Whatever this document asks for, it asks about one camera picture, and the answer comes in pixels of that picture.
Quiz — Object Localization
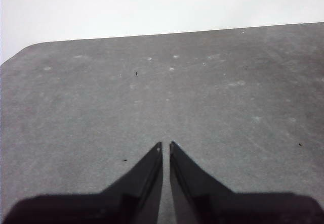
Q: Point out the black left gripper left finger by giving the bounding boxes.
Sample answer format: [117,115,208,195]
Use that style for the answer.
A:
[2,142,163,224]

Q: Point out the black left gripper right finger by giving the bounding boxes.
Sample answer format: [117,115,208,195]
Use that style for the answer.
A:
[169,141,324,224]

